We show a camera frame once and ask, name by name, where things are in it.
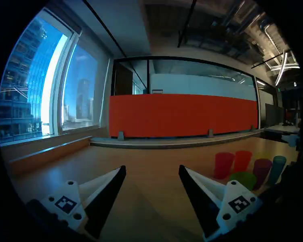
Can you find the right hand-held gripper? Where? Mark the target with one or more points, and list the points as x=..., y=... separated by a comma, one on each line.
x=285, y=180

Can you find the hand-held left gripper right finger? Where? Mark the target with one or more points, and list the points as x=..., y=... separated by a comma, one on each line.
x=236, y=199

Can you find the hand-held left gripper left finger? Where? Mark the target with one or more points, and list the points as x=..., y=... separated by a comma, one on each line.
x=73, y=199

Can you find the green plastic cup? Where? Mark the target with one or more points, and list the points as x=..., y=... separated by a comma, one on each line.
x=243, y=179

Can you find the blue plastic cup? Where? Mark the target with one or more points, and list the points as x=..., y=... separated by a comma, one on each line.
x=277, y=170

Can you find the pink plastic cup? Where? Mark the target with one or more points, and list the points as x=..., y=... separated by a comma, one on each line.
x=223, y=165

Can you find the purple plastic cup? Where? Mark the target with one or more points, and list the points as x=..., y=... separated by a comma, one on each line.
x=261, y=172

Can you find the orange plastic cup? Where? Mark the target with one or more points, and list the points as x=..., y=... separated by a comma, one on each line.
x=242, y=161

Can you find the red desk screen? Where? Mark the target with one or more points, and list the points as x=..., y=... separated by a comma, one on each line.
x=181, y=114

